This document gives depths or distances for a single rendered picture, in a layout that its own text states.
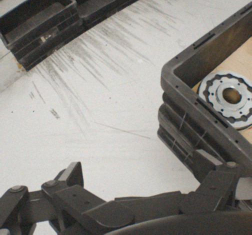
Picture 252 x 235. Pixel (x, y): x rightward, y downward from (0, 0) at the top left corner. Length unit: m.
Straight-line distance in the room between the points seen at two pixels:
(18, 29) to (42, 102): 0.77
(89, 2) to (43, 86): 0.93
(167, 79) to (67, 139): 0.31
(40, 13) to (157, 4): 0.76
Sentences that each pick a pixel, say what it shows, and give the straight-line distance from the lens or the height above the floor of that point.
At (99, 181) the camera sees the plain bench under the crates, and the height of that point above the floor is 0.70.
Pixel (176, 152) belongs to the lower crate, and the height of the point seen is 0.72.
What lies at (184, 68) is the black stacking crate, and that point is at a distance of 0.27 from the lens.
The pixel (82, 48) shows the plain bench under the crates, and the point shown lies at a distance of 0.62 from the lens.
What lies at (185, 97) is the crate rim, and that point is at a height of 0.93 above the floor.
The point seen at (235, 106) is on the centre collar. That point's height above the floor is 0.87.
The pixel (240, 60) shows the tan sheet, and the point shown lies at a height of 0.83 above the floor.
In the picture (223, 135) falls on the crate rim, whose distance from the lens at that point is 0.22.
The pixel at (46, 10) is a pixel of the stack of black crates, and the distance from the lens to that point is 1.29.
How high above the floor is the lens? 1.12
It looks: 63 degrees down
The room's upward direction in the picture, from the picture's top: 15 degrees counter-clockwise
